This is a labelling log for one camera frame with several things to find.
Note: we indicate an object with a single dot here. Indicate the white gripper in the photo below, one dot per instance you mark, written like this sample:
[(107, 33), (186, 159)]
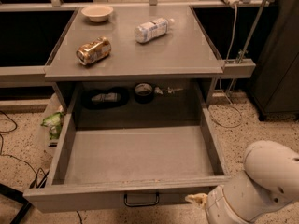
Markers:
[(214, 206)]

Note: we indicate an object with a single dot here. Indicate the white bowl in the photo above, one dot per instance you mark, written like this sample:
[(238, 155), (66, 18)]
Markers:
[(97, 13)]

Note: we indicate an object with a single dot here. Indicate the crumpled white wrapper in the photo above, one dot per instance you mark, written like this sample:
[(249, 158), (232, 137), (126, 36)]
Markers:
[(168, 90)]

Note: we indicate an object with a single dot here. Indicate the dark side cabinet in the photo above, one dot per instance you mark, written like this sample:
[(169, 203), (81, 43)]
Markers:
[(274, 85)]

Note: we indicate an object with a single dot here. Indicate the black pouch with white item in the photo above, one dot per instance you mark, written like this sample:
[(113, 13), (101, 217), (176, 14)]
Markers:
[(105, 99)]

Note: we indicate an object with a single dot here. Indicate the grey top drawer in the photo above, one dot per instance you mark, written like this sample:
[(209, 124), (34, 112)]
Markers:
[(135, 155)]

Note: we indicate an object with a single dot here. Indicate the grey cabinet desk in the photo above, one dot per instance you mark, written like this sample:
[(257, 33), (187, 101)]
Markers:
[(182, 53)]

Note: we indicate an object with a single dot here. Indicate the black stand leg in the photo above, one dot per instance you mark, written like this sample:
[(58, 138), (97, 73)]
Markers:
[(16, 197)]

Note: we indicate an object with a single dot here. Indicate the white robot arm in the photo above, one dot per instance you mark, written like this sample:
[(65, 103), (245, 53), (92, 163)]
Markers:
[(268, 183)]

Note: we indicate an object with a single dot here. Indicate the gold soda can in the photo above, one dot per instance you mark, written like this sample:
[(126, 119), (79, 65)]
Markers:
[(93, 52)]

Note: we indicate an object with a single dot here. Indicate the black tape roll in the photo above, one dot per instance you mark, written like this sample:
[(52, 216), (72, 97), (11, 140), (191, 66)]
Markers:
[(143, 93)]

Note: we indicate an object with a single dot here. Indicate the green snack bag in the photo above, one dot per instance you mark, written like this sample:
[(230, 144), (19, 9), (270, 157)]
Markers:
[(55, 123)]

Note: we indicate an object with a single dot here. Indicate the clear plastic water bottle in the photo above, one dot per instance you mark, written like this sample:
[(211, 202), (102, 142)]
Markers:
[(149, 30)]

